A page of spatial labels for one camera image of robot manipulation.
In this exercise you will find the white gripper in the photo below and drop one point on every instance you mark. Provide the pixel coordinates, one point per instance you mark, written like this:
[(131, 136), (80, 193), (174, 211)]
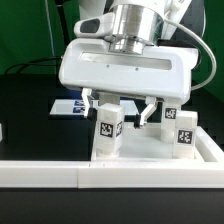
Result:
[(159, 72)]

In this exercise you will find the white marker plate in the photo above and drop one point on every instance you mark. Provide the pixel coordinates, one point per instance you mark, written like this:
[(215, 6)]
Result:
[(76, 107)]

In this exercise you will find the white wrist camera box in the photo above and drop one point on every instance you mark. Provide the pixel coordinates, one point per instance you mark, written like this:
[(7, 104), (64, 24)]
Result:
[(97, 27)]

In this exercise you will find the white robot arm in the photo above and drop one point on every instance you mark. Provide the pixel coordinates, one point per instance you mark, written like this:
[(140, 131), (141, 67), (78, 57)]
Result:
[(129, 52)]

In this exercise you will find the white square tabletop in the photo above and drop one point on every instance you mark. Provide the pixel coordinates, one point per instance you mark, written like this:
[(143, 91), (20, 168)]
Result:
[(139, 145)]

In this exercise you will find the white block at left edge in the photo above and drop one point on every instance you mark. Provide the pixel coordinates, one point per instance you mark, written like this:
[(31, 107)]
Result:
[(1, 136)]

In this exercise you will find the white U-shaped fence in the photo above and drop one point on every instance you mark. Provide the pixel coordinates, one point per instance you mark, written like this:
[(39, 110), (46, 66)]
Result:
[(117, 174)]

